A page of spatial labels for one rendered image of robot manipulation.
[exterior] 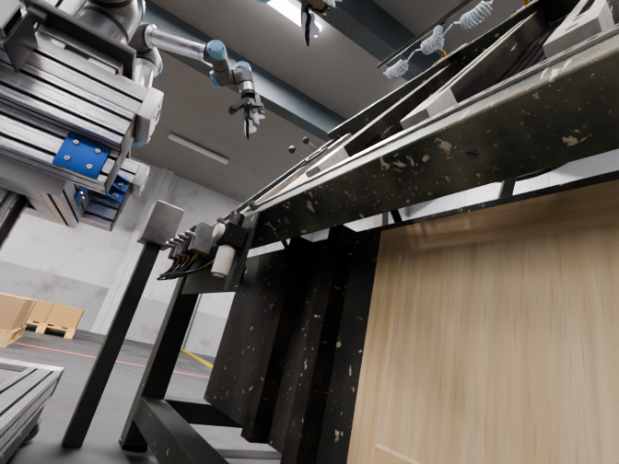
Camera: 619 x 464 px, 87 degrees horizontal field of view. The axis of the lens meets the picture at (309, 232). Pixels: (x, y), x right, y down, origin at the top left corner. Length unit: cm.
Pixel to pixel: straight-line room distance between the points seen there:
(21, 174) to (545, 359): 111
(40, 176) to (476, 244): 100
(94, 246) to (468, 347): 806
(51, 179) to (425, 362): 94
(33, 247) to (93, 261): 105
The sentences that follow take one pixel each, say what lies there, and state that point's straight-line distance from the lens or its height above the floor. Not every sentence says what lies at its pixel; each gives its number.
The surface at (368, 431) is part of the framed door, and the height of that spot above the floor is 34.
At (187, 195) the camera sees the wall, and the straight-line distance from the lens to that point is 878.
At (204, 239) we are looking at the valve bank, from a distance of 106.
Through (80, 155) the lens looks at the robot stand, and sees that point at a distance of 94.
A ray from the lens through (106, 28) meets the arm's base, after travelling 108.
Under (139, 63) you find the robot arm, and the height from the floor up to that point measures 153.
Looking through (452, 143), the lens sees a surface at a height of 79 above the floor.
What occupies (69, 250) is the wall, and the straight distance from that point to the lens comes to 840.
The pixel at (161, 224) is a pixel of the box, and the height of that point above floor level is 83.
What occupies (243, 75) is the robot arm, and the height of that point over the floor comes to 160.
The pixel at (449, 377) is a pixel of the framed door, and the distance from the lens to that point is 69.
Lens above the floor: 45
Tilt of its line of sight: 20 degrees up
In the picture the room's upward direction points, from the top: 13 degrees clockwise
